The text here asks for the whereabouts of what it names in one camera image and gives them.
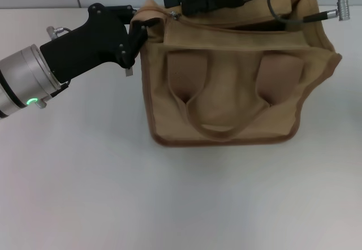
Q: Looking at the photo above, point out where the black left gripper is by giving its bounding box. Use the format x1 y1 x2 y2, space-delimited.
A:
39 3 161 83

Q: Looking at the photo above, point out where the khaki canvas food bag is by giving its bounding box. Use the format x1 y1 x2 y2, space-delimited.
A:
130 0 343 148

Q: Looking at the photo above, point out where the silver left wrist cable plug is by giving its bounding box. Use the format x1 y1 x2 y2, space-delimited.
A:
46 25 73 40

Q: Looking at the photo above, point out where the silver wrist cable plug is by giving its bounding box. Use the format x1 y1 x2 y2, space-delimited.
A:
46 25 73 40
335 0 351 21

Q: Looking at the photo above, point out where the grey cable with black plug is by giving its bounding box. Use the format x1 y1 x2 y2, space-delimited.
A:
267 0 339 24

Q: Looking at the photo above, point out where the silver right wrist cable plug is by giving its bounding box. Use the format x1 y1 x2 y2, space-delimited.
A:
335 0 351 21

